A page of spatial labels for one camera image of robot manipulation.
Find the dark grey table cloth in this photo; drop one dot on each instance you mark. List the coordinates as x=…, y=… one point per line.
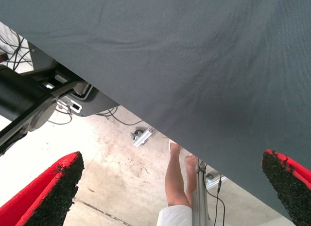
x=170, y=53

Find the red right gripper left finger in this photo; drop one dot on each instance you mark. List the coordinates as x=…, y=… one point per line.
x=36, y=201

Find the grey caster wheel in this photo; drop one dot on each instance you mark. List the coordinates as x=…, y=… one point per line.
x=136, y=134

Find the short aluminium bracket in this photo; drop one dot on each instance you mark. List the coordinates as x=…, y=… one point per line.
x=212, y=181
x=142, y=139

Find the long aluminium profile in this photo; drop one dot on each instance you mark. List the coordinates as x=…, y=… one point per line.
x=200, y=199

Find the black metal base panel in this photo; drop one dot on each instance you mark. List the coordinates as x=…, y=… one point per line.
x=97, y=104

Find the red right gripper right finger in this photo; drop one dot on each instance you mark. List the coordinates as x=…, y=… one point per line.
x=289, y=187

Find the person in white shorts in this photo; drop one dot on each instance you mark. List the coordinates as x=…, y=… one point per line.
x=173, y=182

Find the black frame with cylinder joint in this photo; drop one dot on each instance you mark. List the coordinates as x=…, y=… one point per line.
x=14, y=94

